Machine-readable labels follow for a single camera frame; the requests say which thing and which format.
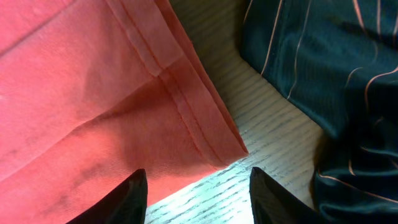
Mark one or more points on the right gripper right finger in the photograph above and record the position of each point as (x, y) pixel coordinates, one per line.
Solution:
(273, 204)

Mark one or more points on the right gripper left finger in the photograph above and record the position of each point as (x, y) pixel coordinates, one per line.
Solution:
(126, 204)

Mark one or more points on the red t-shirt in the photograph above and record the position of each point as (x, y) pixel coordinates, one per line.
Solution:
(93, 90)

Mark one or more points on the black orange patterned jersey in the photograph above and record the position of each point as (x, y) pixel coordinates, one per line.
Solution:
(336, 60)

